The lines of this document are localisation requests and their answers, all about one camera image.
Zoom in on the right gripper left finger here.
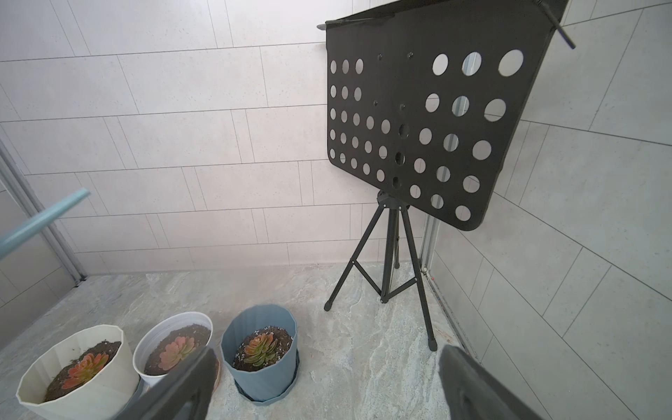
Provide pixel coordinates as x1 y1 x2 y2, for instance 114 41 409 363
115 346 218 419

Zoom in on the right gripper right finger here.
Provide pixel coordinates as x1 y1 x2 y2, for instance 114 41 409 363
439 345 542 420

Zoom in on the light blue watering can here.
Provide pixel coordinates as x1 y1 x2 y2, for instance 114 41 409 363
1 188 90 259

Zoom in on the pink succulent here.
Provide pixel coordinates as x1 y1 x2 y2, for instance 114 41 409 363
158 336 196 372

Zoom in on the green red succulent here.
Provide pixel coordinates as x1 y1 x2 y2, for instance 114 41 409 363
243 332 278 368

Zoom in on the orange red succulent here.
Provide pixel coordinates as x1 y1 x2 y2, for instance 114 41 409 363
61 353 110 390

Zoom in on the white round plant pot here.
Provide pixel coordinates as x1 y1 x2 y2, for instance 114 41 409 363
132 311 214 388

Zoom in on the blue ribbed plant pot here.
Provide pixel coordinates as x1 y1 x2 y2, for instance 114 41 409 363
220 304 298 401

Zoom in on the cream ribbed plant pot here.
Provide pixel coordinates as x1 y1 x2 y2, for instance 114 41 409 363
16 325 140 419

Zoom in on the black perforated music stand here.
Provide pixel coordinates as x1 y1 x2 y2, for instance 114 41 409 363
316 0 577 353

